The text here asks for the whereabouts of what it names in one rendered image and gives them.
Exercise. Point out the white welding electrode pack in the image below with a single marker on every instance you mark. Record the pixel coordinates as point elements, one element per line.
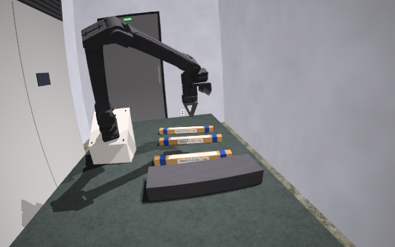
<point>182,130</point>

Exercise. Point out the orange pack with white e6013 label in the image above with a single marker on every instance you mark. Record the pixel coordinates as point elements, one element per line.
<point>186,158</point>

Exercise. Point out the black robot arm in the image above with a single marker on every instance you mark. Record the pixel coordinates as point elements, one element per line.
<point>111,30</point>

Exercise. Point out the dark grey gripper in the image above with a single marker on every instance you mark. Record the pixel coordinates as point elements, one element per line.
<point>193,100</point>

